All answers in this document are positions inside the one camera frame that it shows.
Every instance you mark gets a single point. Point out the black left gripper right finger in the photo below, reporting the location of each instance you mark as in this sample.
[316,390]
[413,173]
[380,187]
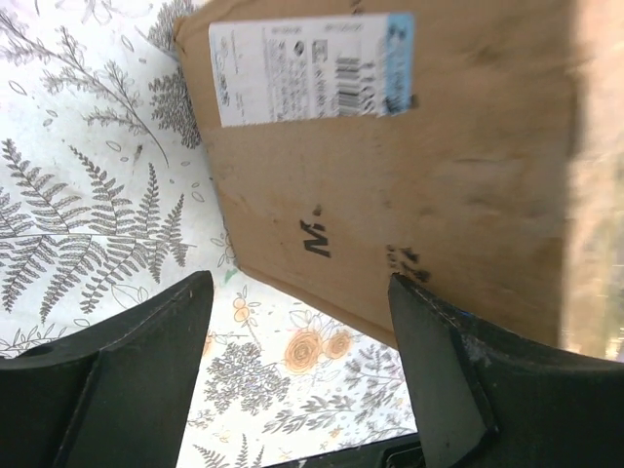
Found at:
[483,396]

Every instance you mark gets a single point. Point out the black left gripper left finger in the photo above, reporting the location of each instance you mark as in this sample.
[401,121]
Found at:
[116,394]

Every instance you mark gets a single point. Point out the brown cardboard express box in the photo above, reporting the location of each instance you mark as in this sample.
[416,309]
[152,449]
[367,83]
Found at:
[475,147]

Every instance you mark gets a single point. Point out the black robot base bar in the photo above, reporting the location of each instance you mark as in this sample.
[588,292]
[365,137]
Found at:
[400,452]

